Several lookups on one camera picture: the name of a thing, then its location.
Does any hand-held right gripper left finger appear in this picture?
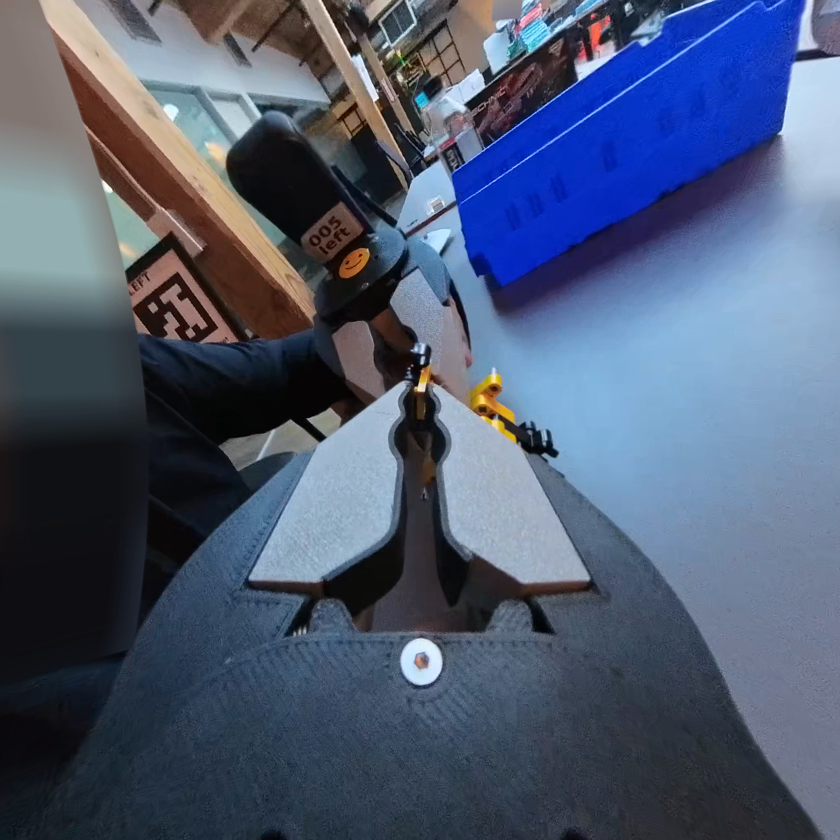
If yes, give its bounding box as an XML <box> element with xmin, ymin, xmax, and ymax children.
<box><xmin>248</xmin><ymin>382</ymin><xmax>413</xmax><ymax>611</ymax></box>

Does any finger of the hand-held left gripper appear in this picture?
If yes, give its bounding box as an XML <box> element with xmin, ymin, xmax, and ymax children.
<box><xmin>390</xmin><ymin>269</ymin><xmax>473</xmax><ymax>395</ymax></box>
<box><xmin>330</xmin><ymin>319</ymin><xmax>398</xmax><ymax>403</ymax></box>

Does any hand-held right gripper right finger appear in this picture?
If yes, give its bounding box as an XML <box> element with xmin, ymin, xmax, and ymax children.
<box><xmin>430</xmin><ymin>385</ymin><xmax>593</xmax><ymax>606</ymax></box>

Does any yellow black lego model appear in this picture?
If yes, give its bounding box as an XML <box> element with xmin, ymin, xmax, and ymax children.
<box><xmin>402</xmin><ymin>341</ymin><xmax>560</xmax><ymax>501</ymax></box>

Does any person's left forearm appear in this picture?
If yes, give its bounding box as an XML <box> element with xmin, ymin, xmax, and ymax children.
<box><xmin>138</xmin><ymin>328</ymin><xmax>358</xmax><ymax>454</ymax></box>

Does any wooden beam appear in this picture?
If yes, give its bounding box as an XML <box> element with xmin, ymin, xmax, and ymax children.
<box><xmin>39</xmin><ymin>0</ymin><xmax>317</xmax><ymax>342</ymax></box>

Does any wooden board black square pattern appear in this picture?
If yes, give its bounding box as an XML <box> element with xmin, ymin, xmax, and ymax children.
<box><xmin>125</xmin><ymin>233</ymin><xmax>253</xmax><ymax>345</ymax></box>

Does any black printed box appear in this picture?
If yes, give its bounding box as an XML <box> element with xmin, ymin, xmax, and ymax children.
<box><xmin>469</xmin><ymin>29</ymin><xmax>581</xmax><ymax>148</ymax></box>

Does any blue plastic bin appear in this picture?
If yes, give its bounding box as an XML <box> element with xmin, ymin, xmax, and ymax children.
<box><xmin>451</xmin><ymin>0</ymin><xmax>807</xmax><ymax>290</ymax></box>

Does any black cable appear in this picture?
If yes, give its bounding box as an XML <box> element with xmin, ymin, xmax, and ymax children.
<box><xmin>287</xmin><ymin>402</ymin><xmax>329</xmax><ymax>442</ymax></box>

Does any wooden post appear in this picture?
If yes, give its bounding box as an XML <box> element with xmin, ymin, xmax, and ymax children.
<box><xmin>301</xmin><ymin>0</ymin><xmax>411</xmax><ymax>191</ymax></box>

